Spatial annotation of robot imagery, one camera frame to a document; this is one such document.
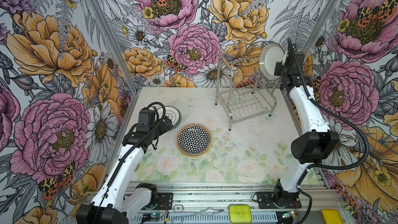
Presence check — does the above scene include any large dark rimmed plate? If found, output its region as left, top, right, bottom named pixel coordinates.
left=259, top=43, right=285, bottom=80

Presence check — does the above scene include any black geometric pattern plate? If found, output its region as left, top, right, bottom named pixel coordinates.
left=176, top=123, right=211, bottom=157

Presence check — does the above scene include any metal wire dish rack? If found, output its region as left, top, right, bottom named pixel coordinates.
left=215, top=58, right=280, bottom=131

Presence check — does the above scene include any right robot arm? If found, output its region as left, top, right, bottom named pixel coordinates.
left=273, top=50, right=339, bottom=208

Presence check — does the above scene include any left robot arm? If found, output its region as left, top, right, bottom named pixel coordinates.
left=76, top=102, right=181, bottom=224

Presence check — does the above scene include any small circuit board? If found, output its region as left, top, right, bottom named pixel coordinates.
left=141, top=213, right=166, bottom=224

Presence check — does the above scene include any green square button box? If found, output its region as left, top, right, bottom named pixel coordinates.
left=229, top=204, right=252, bottom=224

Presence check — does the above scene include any yellow box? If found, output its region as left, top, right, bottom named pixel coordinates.
left=321, top=209, right=344, bottom=224

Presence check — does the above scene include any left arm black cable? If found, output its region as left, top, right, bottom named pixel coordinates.
left=91, top=102, right=166, bottom=222

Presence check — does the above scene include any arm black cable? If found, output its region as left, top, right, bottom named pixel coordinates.
left=286, top=37, right=370, bottom=224
left=91, top=102, right=166, bottom=222

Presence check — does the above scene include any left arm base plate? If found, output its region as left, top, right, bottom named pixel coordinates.
left=142, top=192, right=174, bottom=211

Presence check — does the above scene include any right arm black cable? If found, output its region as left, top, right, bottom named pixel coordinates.
left=286, top=37, right=370, bottom=224

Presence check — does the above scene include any metal wire hook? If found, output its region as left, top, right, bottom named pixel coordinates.
left=171, top=205, right=225, bottom=224

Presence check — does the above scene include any aluminium front rail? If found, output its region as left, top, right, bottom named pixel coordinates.
left=77, top=183, right=352, bottom=224

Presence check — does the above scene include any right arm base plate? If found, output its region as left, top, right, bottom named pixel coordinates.
left=252, top=191, right=302, bottom=209

